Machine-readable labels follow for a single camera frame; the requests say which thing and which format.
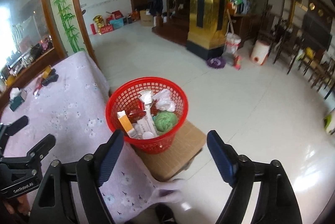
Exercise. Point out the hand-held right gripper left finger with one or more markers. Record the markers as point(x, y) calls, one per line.
point(111, 156)

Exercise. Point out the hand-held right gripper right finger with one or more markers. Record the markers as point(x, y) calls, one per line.
point(219, 158)

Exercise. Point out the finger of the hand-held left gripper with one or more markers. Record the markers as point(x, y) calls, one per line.
point(15, 124)
point(42, 146)

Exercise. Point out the orange carton box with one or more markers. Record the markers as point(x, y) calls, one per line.
point(125, 124)

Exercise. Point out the red mesh basket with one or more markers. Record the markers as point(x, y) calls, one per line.
point(146, 146)

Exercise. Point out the green towel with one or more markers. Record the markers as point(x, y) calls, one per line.
point(165, 122)

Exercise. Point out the white packet red print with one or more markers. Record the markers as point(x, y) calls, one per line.
point(146, 97)

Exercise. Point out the white plastic bag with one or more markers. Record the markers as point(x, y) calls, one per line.
point(165, 101)

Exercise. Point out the dark teal tissue box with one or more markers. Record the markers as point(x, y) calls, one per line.
point(18, 102)

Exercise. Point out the brown cardboard box stand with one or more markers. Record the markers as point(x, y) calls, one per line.
point(180, 150)

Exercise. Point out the red pouch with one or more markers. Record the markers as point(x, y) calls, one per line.
point(38, 86)

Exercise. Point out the lilac floral tablecloth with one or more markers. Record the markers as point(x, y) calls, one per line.
point(73, 108)

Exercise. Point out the wooden counter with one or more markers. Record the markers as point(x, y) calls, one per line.
point(31, 67)

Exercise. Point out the yellow tape roll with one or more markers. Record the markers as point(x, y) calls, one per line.
point(47, 72)

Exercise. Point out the white cylindrical stool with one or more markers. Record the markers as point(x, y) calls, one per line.
point(259, 52)

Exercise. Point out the green white plastic item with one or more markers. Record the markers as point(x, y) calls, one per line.
point(329, 123)

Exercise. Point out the red gift box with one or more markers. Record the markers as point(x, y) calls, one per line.
point(106, 29)

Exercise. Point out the wooden chair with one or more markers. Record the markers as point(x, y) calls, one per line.
point(314, 72)
point(288, 48)

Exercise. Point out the teal gift bag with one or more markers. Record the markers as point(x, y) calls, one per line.
point(116, 23)

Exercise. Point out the wooden staircase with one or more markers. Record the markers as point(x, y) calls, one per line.
point(172, 27)

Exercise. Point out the cardboard box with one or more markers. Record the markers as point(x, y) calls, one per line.
point(146, 19)

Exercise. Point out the golden pillar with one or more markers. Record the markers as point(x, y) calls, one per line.
point(206, 4)

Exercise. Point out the green plastic bag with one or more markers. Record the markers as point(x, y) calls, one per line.
point(239, 3)

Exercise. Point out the dark jacket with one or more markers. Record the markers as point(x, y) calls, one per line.
point(155, 4)

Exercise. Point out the green bamboo wall decal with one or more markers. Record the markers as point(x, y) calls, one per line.
point(62, 4)

